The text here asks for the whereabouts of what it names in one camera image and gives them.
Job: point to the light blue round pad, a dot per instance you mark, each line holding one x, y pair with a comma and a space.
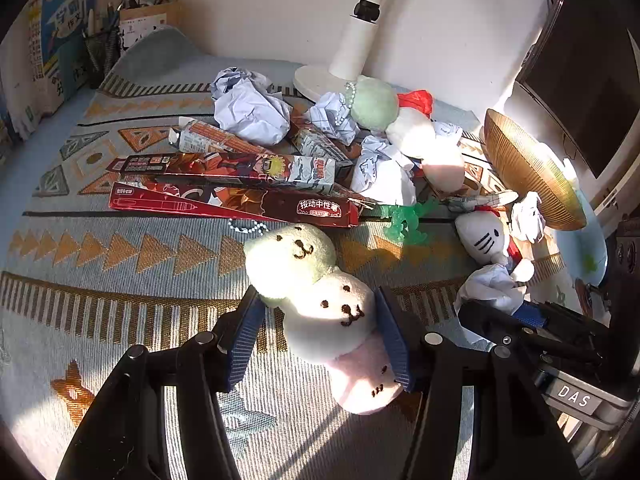
590, 255

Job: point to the red plastic bag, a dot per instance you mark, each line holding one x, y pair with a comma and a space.
420, 99

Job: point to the white cat plush toy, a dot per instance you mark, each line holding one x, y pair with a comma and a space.
480, 237

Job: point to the cardboard box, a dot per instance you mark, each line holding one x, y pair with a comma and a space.
150, 20

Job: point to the large paper ball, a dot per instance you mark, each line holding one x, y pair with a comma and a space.
252, 112

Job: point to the cartoon print pen box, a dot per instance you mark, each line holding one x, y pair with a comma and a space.
225, 166

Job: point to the patterned woven mat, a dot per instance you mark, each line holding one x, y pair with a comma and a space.
125, 270

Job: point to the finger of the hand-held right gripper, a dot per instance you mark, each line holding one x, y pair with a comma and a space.
570, 325
487, 322

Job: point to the black mesh pen holder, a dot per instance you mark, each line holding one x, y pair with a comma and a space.
102, 55

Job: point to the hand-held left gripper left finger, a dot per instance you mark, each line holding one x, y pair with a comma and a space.
245, 330

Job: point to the white desk lamp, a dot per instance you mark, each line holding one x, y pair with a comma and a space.
357, 45

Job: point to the bunch of pens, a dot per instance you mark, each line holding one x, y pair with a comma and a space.
91, 22

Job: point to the orange white pen box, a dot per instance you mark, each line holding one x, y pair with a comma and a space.
210, 136

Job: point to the small crumpled paper scrap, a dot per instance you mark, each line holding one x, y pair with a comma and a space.
447, 130

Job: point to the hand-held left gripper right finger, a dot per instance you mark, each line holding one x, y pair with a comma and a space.
395, 340

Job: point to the black monitor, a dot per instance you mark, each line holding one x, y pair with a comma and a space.
590, 85

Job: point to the dark red pen box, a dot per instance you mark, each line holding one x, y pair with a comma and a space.
280, 207

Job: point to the golden ribbed bowl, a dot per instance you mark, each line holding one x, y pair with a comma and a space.
530, 170

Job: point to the short grey pen box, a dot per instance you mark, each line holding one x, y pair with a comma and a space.
317, 142

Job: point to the blue book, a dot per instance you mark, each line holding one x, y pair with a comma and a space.
65, 25

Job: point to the three-ball plush toy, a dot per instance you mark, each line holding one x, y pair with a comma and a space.
372, 102
325, 310

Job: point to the green translucent figurine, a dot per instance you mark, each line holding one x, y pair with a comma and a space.
402, 227

